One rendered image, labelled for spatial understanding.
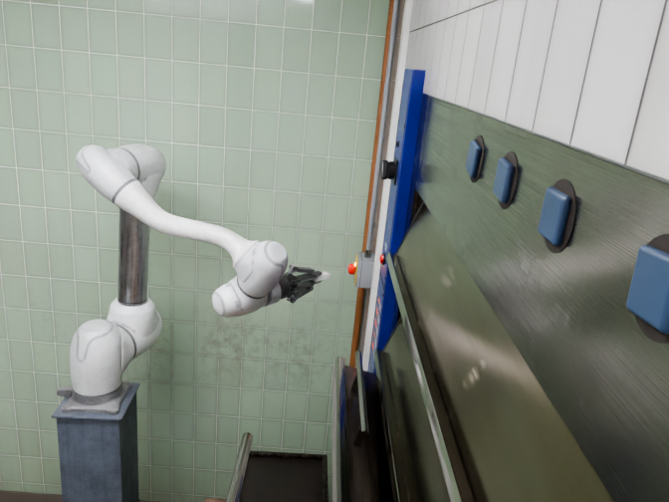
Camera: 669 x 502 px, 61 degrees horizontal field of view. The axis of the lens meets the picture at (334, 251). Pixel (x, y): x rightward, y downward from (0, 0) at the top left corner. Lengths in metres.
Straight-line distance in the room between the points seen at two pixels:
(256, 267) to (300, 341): 0.97
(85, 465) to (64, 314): 0.74
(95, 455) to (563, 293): 1.83
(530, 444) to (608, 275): 0.22
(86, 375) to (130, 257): 0.40
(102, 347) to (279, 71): 1.14
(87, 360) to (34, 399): 0.97
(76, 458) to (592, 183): 1.94
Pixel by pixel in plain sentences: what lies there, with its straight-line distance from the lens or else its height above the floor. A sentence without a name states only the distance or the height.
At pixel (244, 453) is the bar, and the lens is 1.58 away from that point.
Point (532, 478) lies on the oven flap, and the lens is 0.60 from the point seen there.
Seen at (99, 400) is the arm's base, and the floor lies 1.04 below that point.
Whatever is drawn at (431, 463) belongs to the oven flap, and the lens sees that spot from 1.01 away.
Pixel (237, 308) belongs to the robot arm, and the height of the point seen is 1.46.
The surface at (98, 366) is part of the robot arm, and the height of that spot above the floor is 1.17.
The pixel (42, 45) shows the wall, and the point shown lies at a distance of 2.44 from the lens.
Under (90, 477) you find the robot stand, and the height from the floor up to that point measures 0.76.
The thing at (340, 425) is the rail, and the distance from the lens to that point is 1.23.
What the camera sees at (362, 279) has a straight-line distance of 1.99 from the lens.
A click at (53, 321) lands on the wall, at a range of 2.71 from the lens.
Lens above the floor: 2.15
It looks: 18 degrees down
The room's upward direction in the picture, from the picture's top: 5 degrees clockwise
